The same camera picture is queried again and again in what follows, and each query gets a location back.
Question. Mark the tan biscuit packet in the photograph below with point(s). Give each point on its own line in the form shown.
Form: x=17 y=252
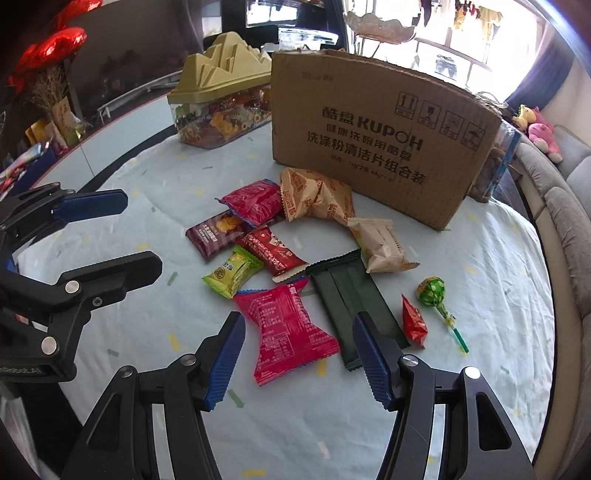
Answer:
x=318 y=196

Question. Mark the dried flower bouquet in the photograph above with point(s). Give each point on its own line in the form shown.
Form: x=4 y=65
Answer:
x=48 y=92

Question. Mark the blue curtain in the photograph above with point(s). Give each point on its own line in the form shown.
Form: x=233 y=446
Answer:
x=540 y=69

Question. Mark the yellow plush toy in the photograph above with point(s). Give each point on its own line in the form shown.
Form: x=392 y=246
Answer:
x=525 y=115

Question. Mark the brown snack packet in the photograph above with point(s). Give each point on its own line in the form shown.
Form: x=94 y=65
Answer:
x=217 y=233

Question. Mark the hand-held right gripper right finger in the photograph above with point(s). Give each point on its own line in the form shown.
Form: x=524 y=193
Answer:
x=371 y=364

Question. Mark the dark green snack packet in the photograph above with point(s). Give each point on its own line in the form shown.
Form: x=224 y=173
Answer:
x=355 y=295

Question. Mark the large pink snack packet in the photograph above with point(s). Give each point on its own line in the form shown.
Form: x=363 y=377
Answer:
x=284 y=330

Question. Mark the grey sofa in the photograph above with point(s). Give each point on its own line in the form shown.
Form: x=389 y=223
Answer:
x=561 y=198

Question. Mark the dark red snack packet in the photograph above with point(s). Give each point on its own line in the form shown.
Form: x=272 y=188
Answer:
x=272 y=251

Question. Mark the leaf-shaped metal tray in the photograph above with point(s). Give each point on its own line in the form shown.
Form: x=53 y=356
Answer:
x=378 y=25

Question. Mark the clear plastic storage box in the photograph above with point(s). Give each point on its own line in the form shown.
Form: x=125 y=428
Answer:
x=309 y=39

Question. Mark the colourful printed bag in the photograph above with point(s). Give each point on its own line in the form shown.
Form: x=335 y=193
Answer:
x=25 y=161

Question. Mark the red foil balloon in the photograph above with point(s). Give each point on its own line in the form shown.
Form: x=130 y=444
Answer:
x=55 y=46

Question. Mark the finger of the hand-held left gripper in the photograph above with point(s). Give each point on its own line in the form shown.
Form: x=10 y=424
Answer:
x=92 y=203
x=115 y=272

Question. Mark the brown cardboard box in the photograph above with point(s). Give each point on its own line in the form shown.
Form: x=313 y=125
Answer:
x=369 y=138

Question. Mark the cream snack packet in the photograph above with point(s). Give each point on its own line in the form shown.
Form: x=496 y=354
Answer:
x=381 y=244

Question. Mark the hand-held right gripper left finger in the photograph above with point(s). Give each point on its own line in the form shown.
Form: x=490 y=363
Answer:
x=226 y=364

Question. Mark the candy container with yellow lid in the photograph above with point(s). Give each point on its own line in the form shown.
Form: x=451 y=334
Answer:
x=217 y=92

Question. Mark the small red candy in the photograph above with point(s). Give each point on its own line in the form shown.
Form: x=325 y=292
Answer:
x=414 y=323

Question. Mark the small green yellow snack packet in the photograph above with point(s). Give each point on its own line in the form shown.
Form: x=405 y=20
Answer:
x=231 y=274

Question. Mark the pink plush toy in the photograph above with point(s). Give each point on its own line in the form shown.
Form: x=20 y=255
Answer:
x=545 y=138

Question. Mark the crimson snack packet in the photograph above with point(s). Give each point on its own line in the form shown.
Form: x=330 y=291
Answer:
x=254 y=201

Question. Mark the clear plastic jar blue label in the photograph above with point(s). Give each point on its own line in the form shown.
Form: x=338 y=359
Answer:
x=496 y=161

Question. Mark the green lollipop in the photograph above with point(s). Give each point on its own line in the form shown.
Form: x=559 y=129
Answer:
x=431 y=290

